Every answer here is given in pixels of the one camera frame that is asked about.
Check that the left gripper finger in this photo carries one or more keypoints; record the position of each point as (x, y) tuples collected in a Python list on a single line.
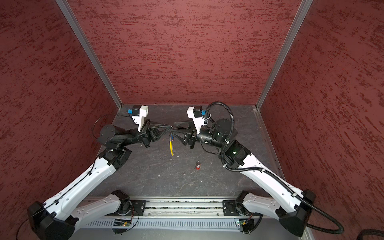
[(157, 135), (160, 127)]

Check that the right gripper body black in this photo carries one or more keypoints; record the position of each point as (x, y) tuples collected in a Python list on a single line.
[(193, 137)]

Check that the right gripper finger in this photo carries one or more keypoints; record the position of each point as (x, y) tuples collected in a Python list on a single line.
[(184, 126), (182, 136)]

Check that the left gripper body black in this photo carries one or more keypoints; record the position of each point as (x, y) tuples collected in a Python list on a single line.
[(145, 134)]

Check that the yellow capped key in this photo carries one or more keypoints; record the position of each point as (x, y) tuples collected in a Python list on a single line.
[(171, 147)]

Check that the red capped key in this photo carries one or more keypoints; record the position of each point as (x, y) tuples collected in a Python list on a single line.
[(198, 165)]

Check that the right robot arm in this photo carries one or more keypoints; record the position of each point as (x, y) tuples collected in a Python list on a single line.
[(238, 159)]

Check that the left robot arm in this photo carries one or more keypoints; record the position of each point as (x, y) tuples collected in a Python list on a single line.
[(61, 215)]

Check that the left circuit board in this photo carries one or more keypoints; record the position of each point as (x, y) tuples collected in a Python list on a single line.
[(122, 223)]

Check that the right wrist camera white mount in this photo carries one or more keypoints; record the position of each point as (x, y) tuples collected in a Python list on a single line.
[(197, 114)]

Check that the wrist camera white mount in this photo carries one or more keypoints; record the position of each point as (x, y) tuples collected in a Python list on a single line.
[(138, 114), (197, 114)]

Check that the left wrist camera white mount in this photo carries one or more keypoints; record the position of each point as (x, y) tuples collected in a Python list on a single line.
[(138, 114)]

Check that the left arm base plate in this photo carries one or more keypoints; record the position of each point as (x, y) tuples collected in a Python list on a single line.
[(136, 207)]

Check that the aluminium mounting rail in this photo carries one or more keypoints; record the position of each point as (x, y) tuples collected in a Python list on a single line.
[(186, 207)]

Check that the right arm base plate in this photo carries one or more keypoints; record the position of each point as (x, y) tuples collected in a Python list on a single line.
[(234, 208)]

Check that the white slotted cable duct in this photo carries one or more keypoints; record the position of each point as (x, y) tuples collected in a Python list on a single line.
[(227, 225)]

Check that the left aluminium corner post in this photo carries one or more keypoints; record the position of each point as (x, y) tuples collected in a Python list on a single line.
[(81, 36)]

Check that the aluminium corner post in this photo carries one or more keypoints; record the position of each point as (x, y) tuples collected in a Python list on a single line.
[(290, 37), (81, 36)]

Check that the right aluminium corner post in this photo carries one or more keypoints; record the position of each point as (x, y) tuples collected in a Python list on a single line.
[(290, 37)]

